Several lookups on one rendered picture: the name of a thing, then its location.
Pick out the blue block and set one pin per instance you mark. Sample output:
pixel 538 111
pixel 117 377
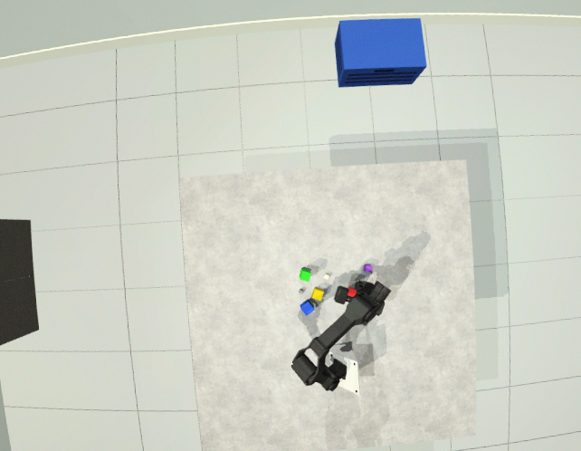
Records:
pixel 307 307

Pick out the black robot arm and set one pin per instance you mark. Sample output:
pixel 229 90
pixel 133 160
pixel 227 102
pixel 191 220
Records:
pixel 361 309

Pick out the yellow block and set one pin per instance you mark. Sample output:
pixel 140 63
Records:
pixel 317 294

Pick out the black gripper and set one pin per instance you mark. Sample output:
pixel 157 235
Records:
pixel 342 297

